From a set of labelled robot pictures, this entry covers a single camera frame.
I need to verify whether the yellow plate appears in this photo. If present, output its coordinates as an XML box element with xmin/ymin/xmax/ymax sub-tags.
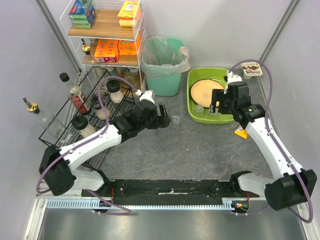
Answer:
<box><xmin>190</xmin><ymin>79</ymin><xmax>224</xmax><ymax>108</ymax></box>

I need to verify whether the spice jar with black grinder lid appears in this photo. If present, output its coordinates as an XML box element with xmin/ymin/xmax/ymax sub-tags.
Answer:
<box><xmin>90</xmin><ymin>95</ymin><xmax>111</xmax><ymax>120</ymax></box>

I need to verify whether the sauce bottle with black cap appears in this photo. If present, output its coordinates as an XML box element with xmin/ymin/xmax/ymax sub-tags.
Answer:
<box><xmin>59</xmin><ymin>72</ymin><xmax>92</xmax><ymax>115</ymax></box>

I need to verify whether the glass bottle with gold pourer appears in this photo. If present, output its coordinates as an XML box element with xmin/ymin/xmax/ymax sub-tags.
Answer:
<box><xmin>81</xmin><ymin>38</ymin><xmax>91</xmax><ymax>55</ymax></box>
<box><xmin>23</xmin><ymin>97</ymin><xmax>73</xmax><ymax>144</ymax></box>

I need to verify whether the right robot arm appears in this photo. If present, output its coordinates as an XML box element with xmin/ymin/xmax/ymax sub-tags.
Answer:
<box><xmin>211</xmin><ymin>81</ymin><xmax>317</xmax><ymax>211</ymax></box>

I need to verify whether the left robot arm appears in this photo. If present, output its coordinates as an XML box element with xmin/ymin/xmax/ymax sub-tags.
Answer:
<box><xmin>36</xmin><ymin>99</ymin><xmax>171</xmax><ymax>196</ymax></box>

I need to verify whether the pudding cup with foil lid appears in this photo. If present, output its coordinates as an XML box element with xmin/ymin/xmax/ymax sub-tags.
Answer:
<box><xmin>241</xmin><ymin>61</ymin><xmax>263</xmax><ymax>80</ymax></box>

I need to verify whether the yellow snack packet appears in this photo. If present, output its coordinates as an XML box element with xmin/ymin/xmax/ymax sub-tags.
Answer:
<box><xmin>234</xmin><ymin>124</ymin><xmax>248</xmax><ymax>139</ymax></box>

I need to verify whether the green plastic tub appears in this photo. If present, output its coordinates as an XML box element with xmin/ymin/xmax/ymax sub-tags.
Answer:
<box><xmin>186</xmin><ymin>67</ymin><xmax>234</xmax><ymax>125</ymax></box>

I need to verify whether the clear bottle on bottom shelf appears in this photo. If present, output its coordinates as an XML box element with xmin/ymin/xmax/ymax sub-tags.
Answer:
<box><xmin>123</xmin><ymin>67</ymin><xmax>140</xmax><ymax>89</ymax></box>

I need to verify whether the teal trash bin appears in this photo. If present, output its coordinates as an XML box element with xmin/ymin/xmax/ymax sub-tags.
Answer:
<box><xmin>141</xmin><ymin>36</ymin><xmax>190</xmax><ymax>97</ymax></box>

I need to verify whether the clear plastic bin liner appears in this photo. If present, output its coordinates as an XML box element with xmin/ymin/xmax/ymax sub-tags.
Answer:
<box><xmin>140</xmin><ymin>36</ymin><xmax>191</xmax><ymax>78</ymax></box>

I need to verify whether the orange pink box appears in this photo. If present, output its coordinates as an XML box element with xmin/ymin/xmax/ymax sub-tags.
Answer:
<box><xmin>94</xmin><ymin>38</ymin><xmax>119</xmax><ymax>63</ymax></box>

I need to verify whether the yellow sponge pack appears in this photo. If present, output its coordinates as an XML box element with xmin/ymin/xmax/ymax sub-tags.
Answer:
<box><xmin>117</xmin><ymin>0</ymin><xmax>143</xmax><ymax>28</ymax></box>

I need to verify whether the blue green sponge pack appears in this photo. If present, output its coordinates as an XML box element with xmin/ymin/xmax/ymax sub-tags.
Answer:
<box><xmin>68</xmin><ymin>0</ymin><xmax>97</xmax><ymax>29</ymax></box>

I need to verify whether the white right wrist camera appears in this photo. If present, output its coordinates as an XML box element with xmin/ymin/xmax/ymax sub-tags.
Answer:
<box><xmin>224</xmin><ymin>70</ymin><xmax>243</xmax><ymax>94</ymax></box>

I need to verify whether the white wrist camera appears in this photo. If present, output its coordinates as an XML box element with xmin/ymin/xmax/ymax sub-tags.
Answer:
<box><xmin>224</xmin><ymin>70</ymin><xmax>243</xmax><ymax>94</ymax></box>
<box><xmin>135</xmin><ymin>90</ymin><xmax>156</xmax><ymax>104</ymax></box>

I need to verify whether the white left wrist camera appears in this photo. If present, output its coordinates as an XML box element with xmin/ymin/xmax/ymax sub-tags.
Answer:
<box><xmin>135</xmin><ymin>90</ymin><xmax>156</xmax><ymax>104</ymax></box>

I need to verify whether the black wire dish rack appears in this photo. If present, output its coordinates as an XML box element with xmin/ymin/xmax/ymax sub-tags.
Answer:
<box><xmin>38</xmin><ymin>66</ymin><xmax>136</xmax><ymax>169</ymax></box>

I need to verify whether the white wire shelf rack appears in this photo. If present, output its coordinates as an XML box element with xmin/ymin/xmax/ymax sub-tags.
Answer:
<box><xmin>59</xmin><ymin>0</ymin><xmax>146</xmax><ymax>92</ymax></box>

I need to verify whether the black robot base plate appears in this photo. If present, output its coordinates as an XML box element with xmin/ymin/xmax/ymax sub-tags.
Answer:
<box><xmin>96</xmin><ymin>179</ymin><xmax>247</xmax><ymax>206</ymax></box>

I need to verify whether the white toothed cable rail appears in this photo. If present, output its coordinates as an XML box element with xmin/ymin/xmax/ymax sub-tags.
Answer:
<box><xmin>46</xmin><ymin>197</ymin><xmax>248</xmax><ymax>210</ymax></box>

